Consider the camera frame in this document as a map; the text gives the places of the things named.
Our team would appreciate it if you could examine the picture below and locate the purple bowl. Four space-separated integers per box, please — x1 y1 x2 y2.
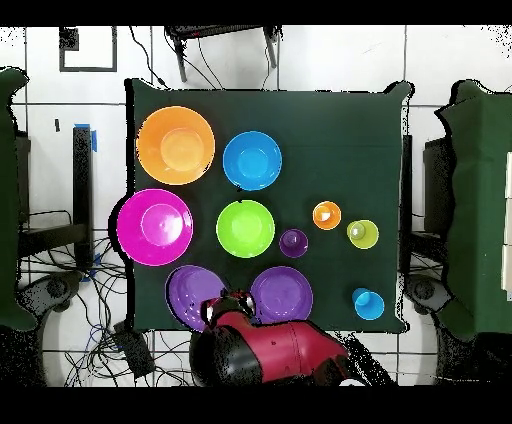
164 264 229 333
249 265 314 325

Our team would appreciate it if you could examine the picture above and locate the green bowl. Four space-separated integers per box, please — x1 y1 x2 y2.
216 199 276 260

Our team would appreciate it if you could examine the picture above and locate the purple cup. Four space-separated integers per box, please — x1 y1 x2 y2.
278 228 310 259

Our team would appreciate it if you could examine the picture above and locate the blue bowl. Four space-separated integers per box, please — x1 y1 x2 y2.
222 130 284 192

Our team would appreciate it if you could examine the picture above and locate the orange cup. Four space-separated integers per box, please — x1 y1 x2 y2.
312 200 343 232

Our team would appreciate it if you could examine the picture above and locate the dark green table cloth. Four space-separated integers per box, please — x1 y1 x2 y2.
124 77 415 335

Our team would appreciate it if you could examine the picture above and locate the pink bowl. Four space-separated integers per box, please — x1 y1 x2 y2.
116 188 195 268

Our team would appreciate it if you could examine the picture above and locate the orange bowl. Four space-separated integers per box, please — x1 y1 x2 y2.
136 105 216 186

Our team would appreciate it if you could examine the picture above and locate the yellow cup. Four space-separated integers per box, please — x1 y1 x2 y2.
346 219 380 250

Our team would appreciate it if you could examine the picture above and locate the blue cup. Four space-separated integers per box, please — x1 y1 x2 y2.
351 287 386 322

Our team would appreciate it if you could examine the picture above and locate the blue tape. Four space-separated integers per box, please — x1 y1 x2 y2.
74 123 98 154

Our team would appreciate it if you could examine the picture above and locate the black power adapter box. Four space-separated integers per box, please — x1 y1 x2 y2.
112 320 156 380

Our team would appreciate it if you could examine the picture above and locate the green cloth covered table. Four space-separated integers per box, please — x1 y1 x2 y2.
0 66 38 333
434 78 512 342

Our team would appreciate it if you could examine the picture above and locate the floor cable bundle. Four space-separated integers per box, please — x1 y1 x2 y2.
19 235 193 387

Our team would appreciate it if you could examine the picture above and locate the black table frame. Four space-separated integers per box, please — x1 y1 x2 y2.
17 125 94 270

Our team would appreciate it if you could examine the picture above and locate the black camera stand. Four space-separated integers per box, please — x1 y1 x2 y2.
164 25 284 84

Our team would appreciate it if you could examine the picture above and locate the black square floor frame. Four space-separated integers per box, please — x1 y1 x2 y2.
58 26 118 73

